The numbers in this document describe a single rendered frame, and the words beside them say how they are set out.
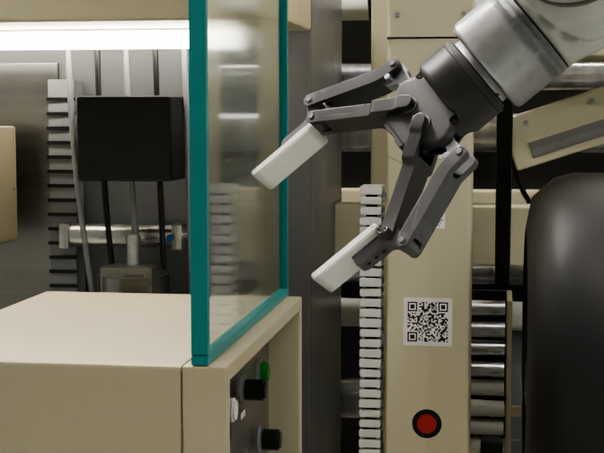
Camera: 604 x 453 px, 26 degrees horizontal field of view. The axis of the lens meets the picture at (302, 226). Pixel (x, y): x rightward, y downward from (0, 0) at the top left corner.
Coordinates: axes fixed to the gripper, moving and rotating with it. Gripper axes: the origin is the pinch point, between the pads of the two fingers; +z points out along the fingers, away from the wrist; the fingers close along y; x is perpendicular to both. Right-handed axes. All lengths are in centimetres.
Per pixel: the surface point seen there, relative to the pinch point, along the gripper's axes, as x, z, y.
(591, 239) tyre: -76, -17, 28
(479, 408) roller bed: -126, 20, 46
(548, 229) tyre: -76, -13, 34
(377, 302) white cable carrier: -78, 15, 44
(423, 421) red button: -88, 21, 29
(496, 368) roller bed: -124, 13, 49
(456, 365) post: -87, 12, 32
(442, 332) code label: -83, 10, 36
